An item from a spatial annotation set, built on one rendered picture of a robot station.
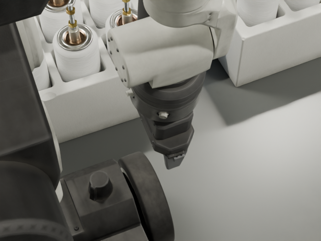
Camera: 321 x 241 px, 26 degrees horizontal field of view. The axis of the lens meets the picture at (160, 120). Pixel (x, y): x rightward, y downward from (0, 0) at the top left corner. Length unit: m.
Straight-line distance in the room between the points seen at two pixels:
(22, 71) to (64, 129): 1.16
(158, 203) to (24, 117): 0.91
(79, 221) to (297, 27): 0.70
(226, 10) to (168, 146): 0.26
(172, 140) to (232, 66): 0.82
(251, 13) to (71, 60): 0.43
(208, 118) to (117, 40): 0.97
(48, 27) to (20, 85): 1.14
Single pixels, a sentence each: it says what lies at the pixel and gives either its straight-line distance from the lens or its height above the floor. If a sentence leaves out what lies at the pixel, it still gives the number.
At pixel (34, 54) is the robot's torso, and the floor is 0.94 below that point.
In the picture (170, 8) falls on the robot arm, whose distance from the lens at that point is 0.64.
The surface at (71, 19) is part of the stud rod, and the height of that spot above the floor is 0.31.
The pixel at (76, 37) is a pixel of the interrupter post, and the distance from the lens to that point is 1.47.
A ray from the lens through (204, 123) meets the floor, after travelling 1.65.
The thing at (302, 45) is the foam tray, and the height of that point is 0.08.
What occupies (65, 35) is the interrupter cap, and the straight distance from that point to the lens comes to 1.49.
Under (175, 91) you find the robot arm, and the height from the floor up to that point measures 0.74.
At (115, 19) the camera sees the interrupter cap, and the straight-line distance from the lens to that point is 1.51.
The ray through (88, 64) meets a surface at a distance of 1.49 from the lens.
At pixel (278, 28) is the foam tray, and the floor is 0.18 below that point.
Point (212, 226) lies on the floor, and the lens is 1.51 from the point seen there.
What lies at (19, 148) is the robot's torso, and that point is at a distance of 0.44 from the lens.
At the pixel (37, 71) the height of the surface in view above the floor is 0.23.
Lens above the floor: 1.36
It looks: 55 degrees down
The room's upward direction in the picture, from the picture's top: straight up
